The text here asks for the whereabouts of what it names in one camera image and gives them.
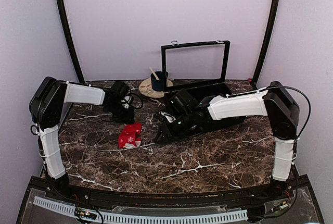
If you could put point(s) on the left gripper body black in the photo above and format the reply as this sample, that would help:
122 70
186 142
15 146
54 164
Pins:
119 115

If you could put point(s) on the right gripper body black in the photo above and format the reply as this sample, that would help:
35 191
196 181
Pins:
178 131

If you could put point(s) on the red Santa Christmas sock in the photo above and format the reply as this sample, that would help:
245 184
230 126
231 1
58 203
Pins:
130 136

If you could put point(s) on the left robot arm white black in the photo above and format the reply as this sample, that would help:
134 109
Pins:
46 108

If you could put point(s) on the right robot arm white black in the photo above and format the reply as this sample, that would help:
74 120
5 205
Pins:
273 105

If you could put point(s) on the beige woven coaster mat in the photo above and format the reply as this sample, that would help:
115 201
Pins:
145 88

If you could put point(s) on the dark blue cup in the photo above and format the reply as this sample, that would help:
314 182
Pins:
157 84

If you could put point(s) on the wooden stick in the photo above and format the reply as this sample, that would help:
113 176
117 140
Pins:
153 72

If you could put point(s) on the black display box glass lid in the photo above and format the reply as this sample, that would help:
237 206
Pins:
200 68

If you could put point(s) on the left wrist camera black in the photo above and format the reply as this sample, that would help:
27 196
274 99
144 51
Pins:
119 90

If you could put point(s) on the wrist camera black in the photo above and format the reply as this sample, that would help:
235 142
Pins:
182 103
119 90

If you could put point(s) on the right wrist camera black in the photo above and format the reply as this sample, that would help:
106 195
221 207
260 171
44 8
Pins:
182 103

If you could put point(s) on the white slotted cable duct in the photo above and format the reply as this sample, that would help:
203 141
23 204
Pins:
146 215

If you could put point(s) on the black front rail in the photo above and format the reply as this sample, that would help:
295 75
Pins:
250 198

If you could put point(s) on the left circuit board with wires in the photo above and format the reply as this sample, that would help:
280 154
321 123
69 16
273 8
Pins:
84 215

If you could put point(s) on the circuit board with wires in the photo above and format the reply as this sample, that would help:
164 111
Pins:
84 215
291 209

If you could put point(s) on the right circuit board with wires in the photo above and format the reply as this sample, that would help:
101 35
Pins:
291 209

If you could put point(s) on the left black frame post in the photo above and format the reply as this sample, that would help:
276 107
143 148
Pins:
69 40

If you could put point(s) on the black frame post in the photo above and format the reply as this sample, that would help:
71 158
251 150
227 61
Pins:
265 43
69 40

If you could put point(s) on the right black frame post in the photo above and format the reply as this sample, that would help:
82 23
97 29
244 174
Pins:
265 43

